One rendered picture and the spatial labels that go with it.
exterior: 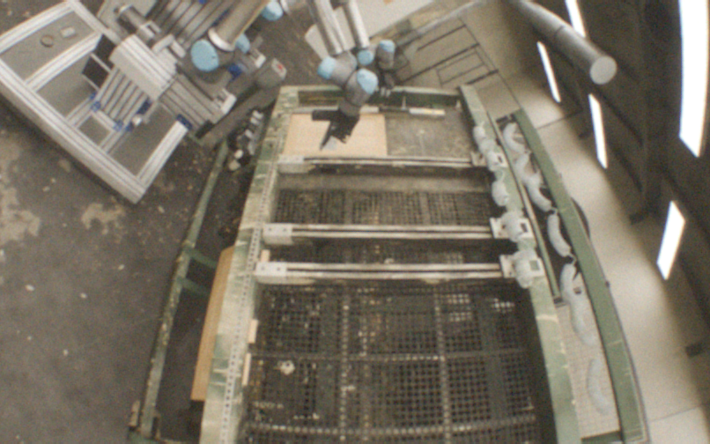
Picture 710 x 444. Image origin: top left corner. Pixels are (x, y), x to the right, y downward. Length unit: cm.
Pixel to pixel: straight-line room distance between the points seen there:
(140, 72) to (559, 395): 196
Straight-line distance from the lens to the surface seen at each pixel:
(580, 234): 196
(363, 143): 186
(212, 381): 128
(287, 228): 143
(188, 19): 162
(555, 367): 135
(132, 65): 145
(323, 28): 122
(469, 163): 180
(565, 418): 134
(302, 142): 189
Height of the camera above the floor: 192
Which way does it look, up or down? 28 degrees down
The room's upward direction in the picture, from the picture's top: 68 degrees clockwise
